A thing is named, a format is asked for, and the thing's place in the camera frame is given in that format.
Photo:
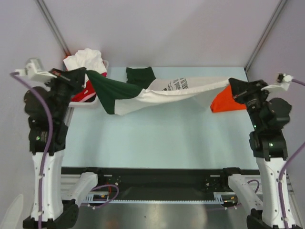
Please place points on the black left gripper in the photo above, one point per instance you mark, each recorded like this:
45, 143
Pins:
74, 78

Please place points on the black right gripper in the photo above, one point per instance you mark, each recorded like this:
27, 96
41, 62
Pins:
246, 90

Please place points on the cream and green t shirt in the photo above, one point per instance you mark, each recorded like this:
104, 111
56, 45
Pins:
119, 98

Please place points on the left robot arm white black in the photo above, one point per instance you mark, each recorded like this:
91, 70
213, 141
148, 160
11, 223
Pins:
47, 111

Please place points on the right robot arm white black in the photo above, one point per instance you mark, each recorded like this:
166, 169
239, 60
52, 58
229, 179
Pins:
268, 118

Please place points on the folded orange t shirt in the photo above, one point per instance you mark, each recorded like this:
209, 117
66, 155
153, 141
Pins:
224, 102

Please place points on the red t shirt in basket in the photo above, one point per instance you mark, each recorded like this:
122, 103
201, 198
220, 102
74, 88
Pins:
87, 93

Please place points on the white t shirt in basket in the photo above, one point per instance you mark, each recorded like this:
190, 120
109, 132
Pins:
88, 58

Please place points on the white plastic laundry basket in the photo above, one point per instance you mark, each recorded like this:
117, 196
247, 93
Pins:
91, 102

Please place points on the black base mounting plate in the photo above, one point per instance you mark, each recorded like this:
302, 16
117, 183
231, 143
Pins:
137, 184

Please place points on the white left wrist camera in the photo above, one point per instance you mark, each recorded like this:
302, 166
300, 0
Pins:
34, 71

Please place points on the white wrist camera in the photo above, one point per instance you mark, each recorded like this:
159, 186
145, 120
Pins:
34, 71
282, 84

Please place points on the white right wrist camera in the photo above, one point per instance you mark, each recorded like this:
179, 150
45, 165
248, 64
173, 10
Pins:
282, 84

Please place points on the left aluminium corner post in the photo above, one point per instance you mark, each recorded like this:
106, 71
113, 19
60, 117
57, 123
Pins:
52, 26

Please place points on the aluminium corner post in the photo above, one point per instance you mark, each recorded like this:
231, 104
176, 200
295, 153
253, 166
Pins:
52, 26
266, 32

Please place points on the right aluminium corner post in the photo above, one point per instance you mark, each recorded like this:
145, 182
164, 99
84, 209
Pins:
266, 32

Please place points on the white slotted cable duct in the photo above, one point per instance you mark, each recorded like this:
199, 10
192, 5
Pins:
218, 198

